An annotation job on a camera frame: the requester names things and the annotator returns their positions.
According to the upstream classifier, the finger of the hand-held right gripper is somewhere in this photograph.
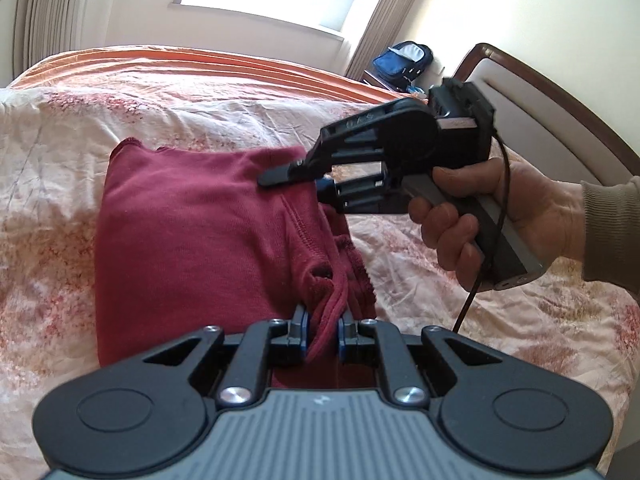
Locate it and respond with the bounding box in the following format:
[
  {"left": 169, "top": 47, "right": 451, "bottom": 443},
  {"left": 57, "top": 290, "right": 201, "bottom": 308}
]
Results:
[
  {"left": 257, "top": 132, "right": 385, "bottom": 189},
  {"left": 315, "top": 161, "right": 412, "bottom": 216}
]

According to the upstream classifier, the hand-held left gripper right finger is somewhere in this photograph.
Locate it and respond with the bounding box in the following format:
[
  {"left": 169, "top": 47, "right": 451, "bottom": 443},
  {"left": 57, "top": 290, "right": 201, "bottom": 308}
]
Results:
[{"left": 337, "top": 310, "right": 504, "bottom": 406}]

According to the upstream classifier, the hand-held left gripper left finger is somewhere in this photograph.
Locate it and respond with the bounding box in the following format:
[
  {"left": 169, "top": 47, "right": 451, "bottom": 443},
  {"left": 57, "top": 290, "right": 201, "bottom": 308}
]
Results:
[{"left": 142, "top": 305, "right": 314, "bottom": 409}]

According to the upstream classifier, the maroon knit garment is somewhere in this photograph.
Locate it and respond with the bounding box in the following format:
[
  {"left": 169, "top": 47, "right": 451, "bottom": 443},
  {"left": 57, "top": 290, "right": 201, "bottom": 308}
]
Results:
[{"left": 94, "top": 137, "right": 379, "bottom": 392}]

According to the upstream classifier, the person's right forearm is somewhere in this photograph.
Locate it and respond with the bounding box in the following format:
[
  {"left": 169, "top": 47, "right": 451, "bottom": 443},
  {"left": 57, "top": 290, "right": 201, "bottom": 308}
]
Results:
[{"left": 580, "top": 175, "right": 640, "bottom": 307}]

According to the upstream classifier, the person's right hand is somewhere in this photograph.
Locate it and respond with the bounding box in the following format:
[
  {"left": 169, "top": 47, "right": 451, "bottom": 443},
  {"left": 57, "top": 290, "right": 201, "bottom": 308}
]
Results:
[{"left": 408, "top": 156, "right": 587, "bottom": 289}]

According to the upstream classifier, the blue backpack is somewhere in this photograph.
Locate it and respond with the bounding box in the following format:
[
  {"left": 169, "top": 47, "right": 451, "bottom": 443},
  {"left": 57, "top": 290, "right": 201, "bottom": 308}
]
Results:
[{"left": 372, "top": 41, "right": 434, "bottom": 92}]

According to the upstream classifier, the beige pleated curtain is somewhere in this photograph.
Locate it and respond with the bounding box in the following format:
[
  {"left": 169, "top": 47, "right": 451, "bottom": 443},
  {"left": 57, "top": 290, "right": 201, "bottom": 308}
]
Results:
[
  {"left": 344, "top": 0, "right": 427, "bottom": 82},
  {"left": 14, "top": 0, "right": 109, "bottom": 82}
]

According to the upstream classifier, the bed with orange floral cover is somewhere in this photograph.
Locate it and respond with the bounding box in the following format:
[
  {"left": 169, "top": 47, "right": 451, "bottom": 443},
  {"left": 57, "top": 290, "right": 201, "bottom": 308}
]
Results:
[{"left": 0, "top": 46, "right": 640, "bottom": 480}]

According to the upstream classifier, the padded headboard with wooden frame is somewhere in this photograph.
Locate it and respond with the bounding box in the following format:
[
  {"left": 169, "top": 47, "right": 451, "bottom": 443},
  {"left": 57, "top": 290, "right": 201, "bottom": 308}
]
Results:
[{"left": 451, "top": 42, "right": 640, "bottom": 197}]

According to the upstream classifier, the black cable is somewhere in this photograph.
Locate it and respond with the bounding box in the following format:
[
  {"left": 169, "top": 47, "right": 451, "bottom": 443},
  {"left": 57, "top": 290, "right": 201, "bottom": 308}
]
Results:
[{"left": 452, "top": 127, "right": 512, "bottom": 335}]

